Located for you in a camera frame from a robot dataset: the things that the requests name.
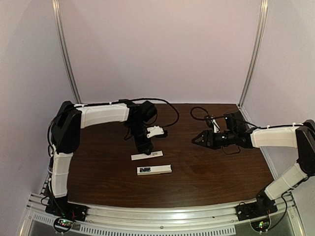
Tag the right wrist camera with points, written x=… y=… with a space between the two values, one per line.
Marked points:
x=212 y=124

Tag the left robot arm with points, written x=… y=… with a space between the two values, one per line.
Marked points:
x=64 y=133

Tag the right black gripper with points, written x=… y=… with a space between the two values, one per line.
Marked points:
x=208 y=138

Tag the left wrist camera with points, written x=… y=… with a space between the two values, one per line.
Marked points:
x=156 y=131

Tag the aluminium frame post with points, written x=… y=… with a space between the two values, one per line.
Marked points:
x=64 y=50
x=261 y=25

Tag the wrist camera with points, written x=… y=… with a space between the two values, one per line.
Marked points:
x=212 y=124
x=156 y=131

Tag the right aluminium frame post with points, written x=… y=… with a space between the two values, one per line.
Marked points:
x=261 y=25

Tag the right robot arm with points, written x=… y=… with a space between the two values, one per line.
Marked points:
x=243 y=134

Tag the front aluminium rail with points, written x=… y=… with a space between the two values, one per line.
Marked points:
x=213 y=220

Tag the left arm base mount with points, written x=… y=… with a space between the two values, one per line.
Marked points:
x=67 y=213

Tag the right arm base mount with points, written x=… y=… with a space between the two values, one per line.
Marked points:
x=258 y=211

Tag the white remote control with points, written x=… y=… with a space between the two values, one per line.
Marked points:
x=156 y=170

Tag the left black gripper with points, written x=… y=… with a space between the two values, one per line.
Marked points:
x=143 y=144

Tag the white battery cover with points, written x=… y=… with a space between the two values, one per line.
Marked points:
x=145 y=156

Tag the left aluminium frame post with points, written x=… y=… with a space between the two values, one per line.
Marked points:
x=64 y=50

